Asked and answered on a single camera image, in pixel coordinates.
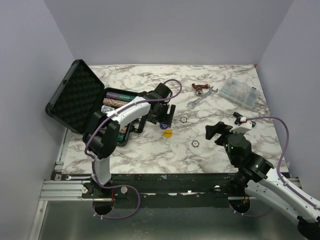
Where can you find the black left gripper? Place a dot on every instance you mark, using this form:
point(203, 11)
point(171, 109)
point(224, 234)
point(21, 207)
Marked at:
point(163, 119)

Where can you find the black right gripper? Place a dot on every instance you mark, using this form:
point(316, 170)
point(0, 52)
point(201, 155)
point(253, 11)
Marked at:
point(218, 127)

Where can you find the blue small blind button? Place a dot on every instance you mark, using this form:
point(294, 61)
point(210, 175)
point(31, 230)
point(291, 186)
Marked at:
point(163, 126)

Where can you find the yellow big blind button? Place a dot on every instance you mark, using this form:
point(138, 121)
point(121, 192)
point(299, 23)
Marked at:
point(167, 133)

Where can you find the blue playing card deck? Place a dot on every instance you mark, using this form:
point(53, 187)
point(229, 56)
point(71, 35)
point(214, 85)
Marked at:
point(106, 109)

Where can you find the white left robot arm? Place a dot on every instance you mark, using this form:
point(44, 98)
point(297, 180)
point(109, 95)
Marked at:
point(101, 135)

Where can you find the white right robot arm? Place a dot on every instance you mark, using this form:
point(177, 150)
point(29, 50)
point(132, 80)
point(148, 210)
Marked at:
point(260, 179)

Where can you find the black poker set case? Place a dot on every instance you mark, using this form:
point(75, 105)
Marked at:
point(78, 97)

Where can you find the poker chip marked 10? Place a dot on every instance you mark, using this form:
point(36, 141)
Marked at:
point(183, 119)

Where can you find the silver open-end wrench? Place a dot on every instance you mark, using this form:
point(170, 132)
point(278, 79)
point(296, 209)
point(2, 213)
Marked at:
point(192, 104)

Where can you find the poker chip near deck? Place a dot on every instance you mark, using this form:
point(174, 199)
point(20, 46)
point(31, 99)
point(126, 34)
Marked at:
point(195, 143)

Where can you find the black T-shaped pipe fitting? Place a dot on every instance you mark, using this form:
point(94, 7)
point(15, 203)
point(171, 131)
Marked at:
point(238, 117)

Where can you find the brown faucet tap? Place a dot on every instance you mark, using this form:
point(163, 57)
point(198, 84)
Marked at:
point(199, 88)

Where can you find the clear plastic screw organizer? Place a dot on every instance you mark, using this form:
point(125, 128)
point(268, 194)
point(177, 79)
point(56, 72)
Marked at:
point(240, 93)

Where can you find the orange chip row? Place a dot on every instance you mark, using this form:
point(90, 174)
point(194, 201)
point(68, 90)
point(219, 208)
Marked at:
point(123, 130)

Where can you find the brown bottom chip row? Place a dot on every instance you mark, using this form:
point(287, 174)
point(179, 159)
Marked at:
point(121, 137)

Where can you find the purple and green chip row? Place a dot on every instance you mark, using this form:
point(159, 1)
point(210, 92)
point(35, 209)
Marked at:
point(120, 96)

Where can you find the brown and blue chip row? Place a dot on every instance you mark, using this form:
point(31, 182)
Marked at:
point(114, 102)

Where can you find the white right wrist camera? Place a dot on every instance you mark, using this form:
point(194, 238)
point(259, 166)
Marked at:
point(241, 126)

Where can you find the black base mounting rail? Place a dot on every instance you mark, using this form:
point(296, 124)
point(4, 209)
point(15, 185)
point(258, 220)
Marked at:
point(163, 191)

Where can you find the aluminium frame rail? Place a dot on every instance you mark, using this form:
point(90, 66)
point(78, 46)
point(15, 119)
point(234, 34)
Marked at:
point(62, 190)

